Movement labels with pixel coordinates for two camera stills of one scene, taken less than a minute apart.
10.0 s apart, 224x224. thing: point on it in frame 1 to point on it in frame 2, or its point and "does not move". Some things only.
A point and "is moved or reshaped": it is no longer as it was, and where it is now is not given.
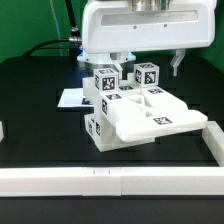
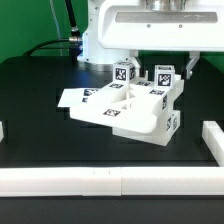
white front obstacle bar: x=112 y=181 does not move
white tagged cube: x=146 y=74 to x=123 y=72
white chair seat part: x=110 y=140 to x=168 y=122
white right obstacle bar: x=213 y=138 does not move
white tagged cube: x=106 y=80 to x=164 y=75
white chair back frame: x=142 y=111 is moved or reshaped
